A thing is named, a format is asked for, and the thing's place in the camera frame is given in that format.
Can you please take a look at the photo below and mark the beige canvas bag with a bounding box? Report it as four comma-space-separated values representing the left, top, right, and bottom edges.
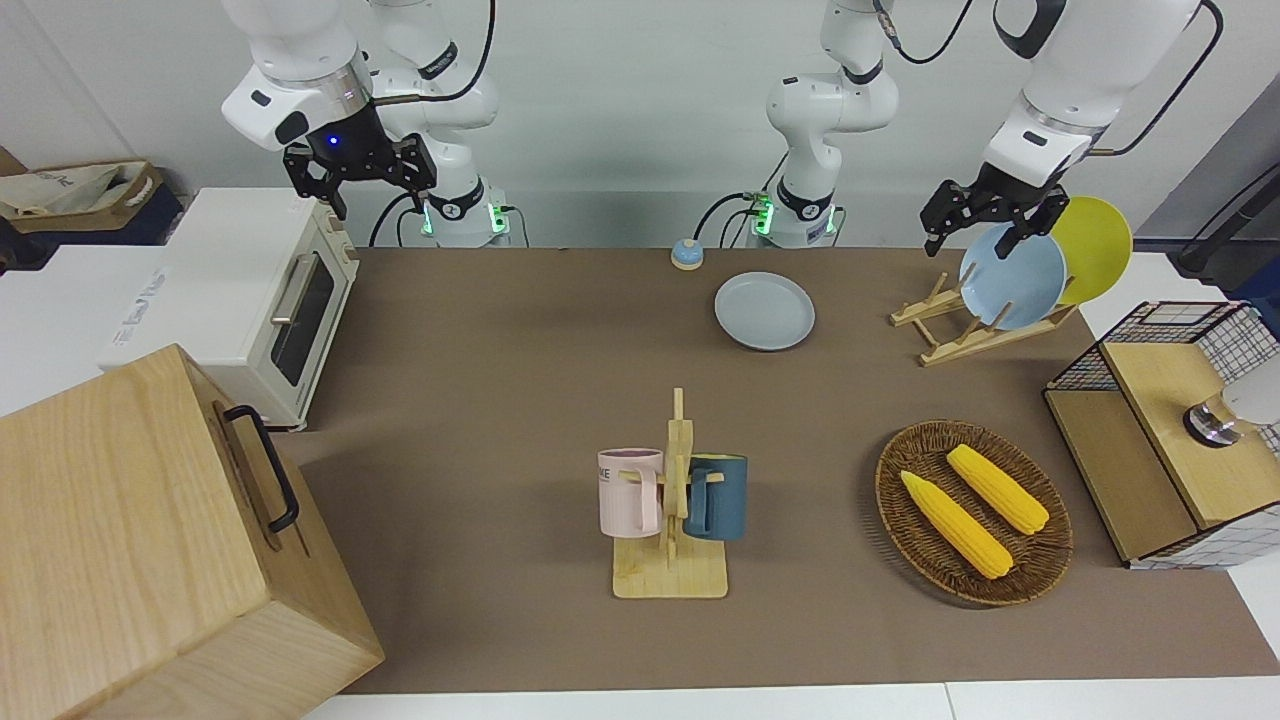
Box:
0, 160, 166, 236

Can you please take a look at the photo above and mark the brown wicker basket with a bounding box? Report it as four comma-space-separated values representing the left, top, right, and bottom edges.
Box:
875, 420, 1075, 608

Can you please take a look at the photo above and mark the yellow corn cob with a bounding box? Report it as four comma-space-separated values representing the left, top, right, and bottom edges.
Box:
900, 470, 1015, 580
946, 444, 1051, 536

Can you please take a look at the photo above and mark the wooden mug rack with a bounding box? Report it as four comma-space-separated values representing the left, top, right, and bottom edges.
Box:
612, 388, 729, 600

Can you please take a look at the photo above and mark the wooden plate rack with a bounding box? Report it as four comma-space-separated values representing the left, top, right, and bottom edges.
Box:
890, 272, 1081, 368

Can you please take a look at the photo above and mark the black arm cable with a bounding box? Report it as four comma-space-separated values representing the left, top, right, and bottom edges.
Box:
875, 0, 1225, 158
372, 0, 498, 106

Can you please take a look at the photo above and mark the white toaster oven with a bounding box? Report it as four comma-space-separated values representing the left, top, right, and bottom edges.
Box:
97, 187, 361, 433

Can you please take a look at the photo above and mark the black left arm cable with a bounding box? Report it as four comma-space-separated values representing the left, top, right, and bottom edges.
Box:
875, 0, 1225, 158

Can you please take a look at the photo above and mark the dark blue mug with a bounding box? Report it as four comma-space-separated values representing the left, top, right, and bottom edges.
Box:
684, 453, 749, 542

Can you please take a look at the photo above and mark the wooden box with black handle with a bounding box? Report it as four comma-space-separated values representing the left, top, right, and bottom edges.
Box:
0, 343, 386, 720

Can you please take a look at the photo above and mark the white lamp with metal base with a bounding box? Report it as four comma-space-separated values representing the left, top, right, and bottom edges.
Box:
1183, 370, 1280, 448

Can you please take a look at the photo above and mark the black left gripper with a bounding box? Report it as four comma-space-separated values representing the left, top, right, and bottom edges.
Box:
920, 160, 1071, 259

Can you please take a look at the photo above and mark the gray plate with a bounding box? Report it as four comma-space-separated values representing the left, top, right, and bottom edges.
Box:
714, 271, 816, 352

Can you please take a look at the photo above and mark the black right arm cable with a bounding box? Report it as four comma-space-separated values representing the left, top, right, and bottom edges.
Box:
372, 0, 498, 106

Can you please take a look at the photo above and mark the pink mug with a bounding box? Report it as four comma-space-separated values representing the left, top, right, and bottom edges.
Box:
597, 448, 666, 538

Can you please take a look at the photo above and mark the wooden shelf with wire grid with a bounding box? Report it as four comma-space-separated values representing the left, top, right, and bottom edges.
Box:
1043, 300, 1280, 571

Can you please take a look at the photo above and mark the light blue plate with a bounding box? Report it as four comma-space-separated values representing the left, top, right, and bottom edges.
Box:
958, 222, 1068, 332

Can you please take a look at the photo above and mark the black stand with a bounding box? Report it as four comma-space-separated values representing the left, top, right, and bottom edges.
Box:
1172, 165, 1280, 286

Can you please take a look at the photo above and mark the yellow plate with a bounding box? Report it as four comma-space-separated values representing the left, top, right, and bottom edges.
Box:
1050, 196, 1134, 307

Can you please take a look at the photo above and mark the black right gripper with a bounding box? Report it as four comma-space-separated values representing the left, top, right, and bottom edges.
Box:
283, 100, 438, 221

